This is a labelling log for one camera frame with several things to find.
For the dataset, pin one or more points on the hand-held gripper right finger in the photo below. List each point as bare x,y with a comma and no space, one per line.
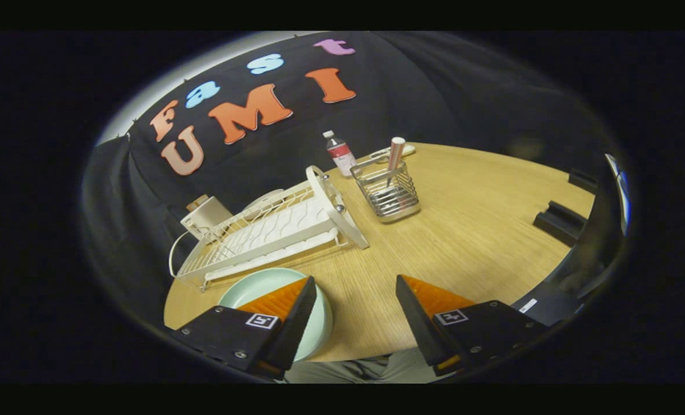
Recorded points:
420,323

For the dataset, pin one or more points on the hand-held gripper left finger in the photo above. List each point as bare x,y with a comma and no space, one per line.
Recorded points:
293,328

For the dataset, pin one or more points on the light green plate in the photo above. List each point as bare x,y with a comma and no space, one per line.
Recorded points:
256,285

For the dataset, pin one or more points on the white oval plate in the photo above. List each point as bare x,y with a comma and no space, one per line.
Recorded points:
264,199

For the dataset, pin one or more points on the white toaster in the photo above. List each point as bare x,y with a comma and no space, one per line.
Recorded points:
207,216

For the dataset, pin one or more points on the brown bread slice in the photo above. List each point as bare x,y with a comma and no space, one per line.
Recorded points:
197,203

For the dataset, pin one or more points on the black block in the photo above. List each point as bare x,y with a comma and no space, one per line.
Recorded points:
559,222
582,180

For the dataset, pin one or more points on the white divided tray with beans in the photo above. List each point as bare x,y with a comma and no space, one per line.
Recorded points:
407,150

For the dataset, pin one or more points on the clear bottle with red label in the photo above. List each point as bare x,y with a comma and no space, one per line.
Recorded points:
341,155

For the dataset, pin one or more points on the black backdrop cloth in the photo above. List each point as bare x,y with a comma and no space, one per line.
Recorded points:
435,98

